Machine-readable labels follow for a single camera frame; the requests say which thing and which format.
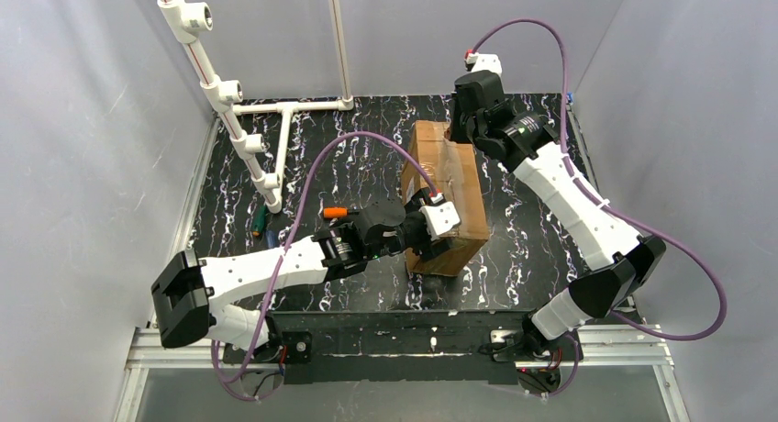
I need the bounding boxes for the brown cardboard express box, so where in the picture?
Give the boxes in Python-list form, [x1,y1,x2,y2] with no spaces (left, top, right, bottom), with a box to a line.
[406,120,491,277]

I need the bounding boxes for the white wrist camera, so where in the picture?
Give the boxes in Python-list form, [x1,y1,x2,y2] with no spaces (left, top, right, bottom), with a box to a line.
[419,193,461,240]
[464,51,503,76]

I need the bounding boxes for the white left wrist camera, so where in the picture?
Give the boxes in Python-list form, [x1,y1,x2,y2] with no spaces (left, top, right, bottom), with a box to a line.
[419,193,461,240]

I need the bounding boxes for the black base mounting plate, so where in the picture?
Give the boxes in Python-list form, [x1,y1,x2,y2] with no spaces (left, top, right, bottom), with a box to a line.
[250,310,583,384]

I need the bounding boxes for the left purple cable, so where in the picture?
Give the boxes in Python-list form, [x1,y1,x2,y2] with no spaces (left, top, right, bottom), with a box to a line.
[210,130,439,404]

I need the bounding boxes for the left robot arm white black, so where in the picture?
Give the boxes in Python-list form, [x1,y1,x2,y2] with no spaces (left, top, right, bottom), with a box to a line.
[150,188,461,349]

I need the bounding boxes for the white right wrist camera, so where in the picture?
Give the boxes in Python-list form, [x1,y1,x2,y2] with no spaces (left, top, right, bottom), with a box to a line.
[464,51,503,76]

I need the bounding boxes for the purple cable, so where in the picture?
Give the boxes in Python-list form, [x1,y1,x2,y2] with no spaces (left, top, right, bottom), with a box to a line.
[210,130,439,404]
[471,17,728,342]

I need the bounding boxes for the blue red small screwdriver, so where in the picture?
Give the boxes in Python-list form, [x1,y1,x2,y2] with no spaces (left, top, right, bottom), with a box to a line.
[264,228,280,249]

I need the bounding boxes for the orange handled screwdriver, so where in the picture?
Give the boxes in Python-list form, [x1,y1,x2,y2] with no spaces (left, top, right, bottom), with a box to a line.
[322,206,359,219]

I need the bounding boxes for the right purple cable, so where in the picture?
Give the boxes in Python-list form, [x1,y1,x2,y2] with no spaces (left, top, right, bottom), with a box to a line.
[471,17,728,342]

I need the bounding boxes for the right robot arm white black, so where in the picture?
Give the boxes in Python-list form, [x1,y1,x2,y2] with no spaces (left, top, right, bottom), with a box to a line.
[450,71,666,352]

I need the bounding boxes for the green handled tool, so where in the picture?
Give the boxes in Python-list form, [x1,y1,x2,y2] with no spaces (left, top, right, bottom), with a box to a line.
[250,205,268,239]

